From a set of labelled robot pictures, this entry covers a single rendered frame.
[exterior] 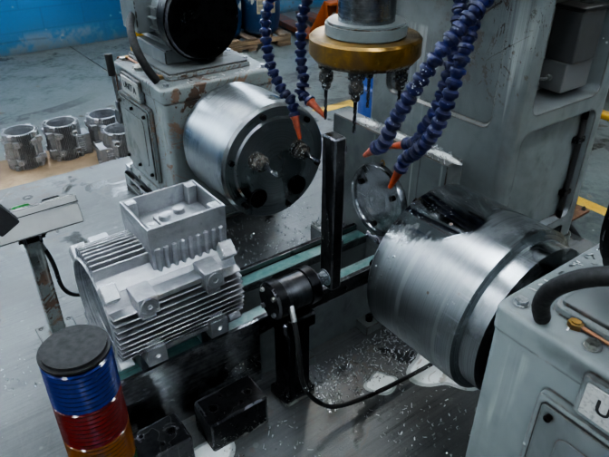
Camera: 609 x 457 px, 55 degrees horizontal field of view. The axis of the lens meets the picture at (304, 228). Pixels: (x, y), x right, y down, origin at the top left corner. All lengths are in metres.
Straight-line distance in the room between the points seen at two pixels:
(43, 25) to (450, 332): 6.04
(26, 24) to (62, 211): 5.47
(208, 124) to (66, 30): 5.44
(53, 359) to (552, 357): 0.47
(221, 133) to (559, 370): 0.77
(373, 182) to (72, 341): 0.72
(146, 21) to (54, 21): 5.15
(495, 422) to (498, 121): 0.51
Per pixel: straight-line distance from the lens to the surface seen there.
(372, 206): 1.15
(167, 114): 1.32
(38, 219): 1.07
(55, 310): 1.18
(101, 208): 1.62
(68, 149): 3.53
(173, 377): 0.94
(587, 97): 1.22
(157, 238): 0.83
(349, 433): 0.98
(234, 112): 1.18
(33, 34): 6.53
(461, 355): 0.79
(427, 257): 0.79
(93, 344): 0.54
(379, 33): 0.92
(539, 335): 0.66
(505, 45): 1.03
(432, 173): 1.02
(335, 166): 0.81
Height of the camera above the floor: 1.56
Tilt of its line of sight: 32 degrees down
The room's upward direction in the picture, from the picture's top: straight up
